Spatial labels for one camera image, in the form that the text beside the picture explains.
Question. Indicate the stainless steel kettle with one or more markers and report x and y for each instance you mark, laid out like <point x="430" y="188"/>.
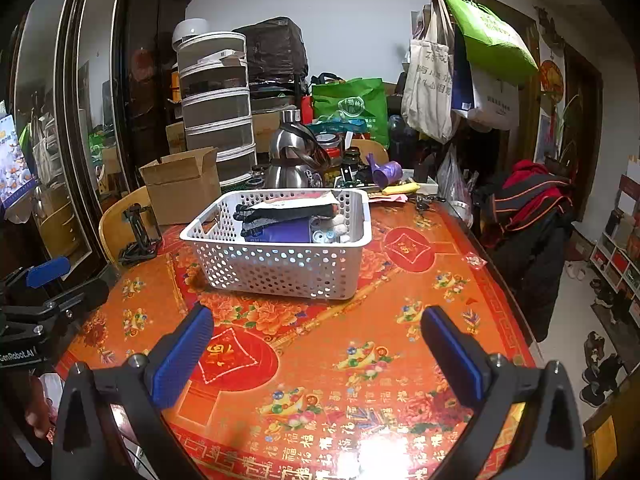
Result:
<point x="292" y="150"/>

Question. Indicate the clear plastic package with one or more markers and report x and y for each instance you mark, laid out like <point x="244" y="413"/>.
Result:
<point x="290" y="202"/>

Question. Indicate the dark plastic bottle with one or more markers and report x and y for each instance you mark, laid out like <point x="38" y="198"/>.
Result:
<point x="396" y="137"/>

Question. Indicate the navy blue bag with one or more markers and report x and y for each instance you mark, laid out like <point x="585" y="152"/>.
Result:
<point x="461" y="75"/>

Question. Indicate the beige canvas tote bag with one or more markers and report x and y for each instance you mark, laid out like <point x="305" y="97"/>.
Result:
<point x="430" y="90"/>

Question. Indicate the green shopping bag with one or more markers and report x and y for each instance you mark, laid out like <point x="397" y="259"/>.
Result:
<point x="355" y="105"/>

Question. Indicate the open cardboard box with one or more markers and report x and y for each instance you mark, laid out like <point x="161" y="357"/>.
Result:
<point x="182" y="190"/>

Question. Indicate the yellow wooden chair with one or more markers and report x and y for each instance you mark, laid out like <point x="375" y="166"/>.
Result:
<point x="370" y="152"/>
<point x="117" y="225"/>

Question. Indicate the black plastic wrapped bundle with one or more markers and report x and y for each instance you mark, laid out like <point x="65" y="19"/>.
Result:
<point x="272" y="50"/>

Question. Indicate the dark glass jar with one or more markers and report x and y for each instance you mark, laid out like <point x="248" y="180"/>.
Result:
<point x="351" y="160"/>

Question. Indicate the brown wooden door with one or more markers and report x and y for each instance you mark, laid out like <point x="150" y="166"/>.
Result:
<point x="575" y="125"/>

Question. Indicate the brown cardboard box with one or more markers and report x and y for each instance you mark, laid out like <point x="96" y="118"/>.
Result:
<point x="175" y="137"/>
<point x="265" y="130"/>

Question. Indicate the yellow cloth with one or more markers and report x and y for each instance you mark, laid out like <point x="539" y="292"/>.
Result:
<point x="400" y="188"/>

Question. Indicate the white tote bag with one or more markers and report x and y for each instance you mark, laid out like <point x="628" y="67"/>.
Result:
<point x="495" y="100"/>

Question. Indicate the lime green bag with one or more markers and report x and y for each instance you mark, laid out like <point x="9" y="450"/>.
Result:
<point x="487" y="40"/>

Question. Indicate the small white round packs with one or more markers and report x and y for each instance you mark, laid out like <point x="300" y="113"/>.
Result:
<point x="330" y="230"/>

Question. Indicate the white plastic basket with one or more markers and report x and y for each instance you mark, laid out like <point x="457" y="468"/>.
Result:
<point x="280" y="270"/>

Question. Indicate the black and red jacket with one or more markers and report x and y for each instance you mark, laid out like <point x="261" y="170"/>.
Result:
<point x="530" y="210"/>

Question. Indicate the wall calendar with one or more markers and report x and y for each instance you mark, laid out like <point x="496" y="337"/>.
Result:
<point x="15" y="165"/>

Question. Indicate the black phone holder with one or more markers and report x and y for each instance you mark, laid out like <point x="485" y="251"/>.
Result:
<point x="140" y="235"/>

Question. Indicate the grey plastic drawer tower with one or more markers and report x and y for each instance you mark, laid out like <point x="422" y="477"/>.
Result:
<point x="215" y="110"/>

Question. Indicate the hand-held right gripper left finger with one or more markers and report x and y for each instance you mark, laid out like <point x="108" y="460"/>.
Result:
<point x="180" y="360"/>

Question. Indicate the shoe rack with boxes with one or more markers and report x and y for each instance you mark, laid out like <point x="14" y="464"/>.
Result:
<point x="617" y="255"/>

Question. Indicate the person's left hand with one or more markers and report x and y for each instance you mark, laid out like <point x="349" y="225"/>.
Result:
<point x="37" y="417"/>

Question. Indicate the purple plastic scoop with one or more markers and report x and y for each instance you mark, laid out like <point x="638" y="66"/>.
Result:
<point x="385" y="172"/>

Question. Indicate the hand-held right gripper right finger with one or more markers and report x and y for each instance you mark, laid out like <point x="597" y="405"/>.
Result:
<point x="455" y="355"/>

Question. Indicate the dark wooden mirrored cabinet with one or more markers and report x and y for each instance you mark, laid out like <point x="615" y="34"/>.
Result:
<point x="75" y="110"/>

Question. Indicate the white round appliance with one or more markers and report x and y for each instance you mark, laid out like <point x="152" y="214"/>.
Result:
<point x="190" y="32"/>

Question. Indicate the dark shoes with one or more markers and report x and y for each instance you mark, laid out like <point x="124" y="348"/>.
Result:
<point x="602" y="370"/>

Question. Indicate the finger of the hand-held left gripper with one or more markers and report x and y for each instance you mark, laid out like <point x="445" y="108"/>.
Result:
<point x="80" y="297"/>
<point x="47" y="270"/>

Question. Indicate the purple tissue pack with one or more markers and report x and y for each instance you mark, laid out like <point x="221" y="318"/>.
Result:
<point x="287" y="232"/>

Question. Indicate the red bottle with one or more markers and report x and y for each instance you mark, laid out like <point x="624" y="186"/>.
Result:
<point x="306" y="108"/>

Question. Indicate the clear plastic bag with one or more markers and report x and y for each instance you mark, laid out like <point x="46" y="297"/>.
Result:
<point x="454" y="185"/>

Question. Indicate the round red door decoration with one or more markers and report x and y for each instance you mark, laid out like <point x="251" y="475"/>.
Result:
<point x="551" y="76"/>

